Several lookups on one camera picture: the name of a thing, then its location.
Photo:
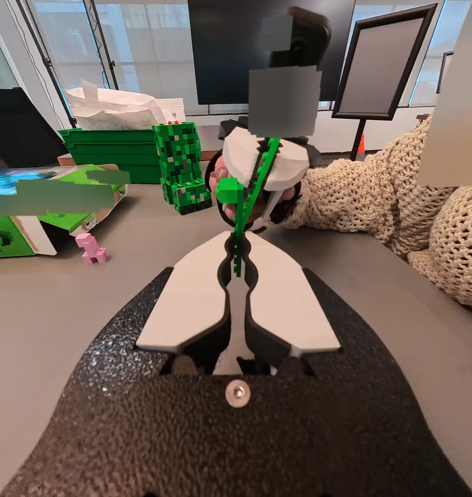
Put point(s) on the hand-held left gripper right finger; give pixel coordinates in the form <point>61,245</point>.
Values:
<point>290,306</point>

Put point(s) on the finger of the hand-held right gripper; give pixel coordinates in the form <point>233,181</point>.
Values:
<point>239,155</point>
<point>286,167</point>

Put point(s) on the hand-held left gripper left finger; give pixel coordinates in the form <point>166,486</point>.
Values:
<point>189,306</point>

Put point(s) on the long green lego plate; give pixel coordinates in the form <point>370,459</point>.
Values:
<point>263,174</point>

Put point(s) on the person's right forearm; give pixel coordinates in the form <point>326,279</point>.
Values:
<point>367,194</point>

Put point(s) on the green lego creeper figure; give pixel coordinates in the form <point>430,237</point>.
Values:
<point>181,167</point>

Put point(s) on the pink lego pig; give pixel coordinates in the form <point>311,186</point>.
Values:
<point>91,250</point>

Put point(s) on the green lego box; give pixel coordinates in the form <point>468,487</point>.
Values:
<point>11,233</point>

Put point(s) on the person's right hand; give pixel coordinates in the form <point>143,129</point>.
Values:
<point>220,171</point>

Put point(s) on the black framed monitor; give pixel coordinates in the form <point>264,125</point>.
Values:
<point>383,62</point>

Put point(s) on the orange traffic cone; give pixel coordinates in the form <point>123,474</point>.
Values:
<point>360,144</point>

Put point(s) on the green plastic bins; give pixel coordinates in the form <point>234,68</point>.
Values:
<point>115,155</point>

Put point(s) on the white paper bags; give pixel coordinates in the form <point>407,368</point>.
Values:
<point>119,108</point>

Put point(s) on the cream knitted sweater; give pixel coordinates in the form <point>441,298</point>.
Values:
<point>453,252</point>

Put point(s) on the studio light on stand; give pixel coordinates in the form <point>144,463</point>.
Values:
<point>45,58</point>
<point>102,42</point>

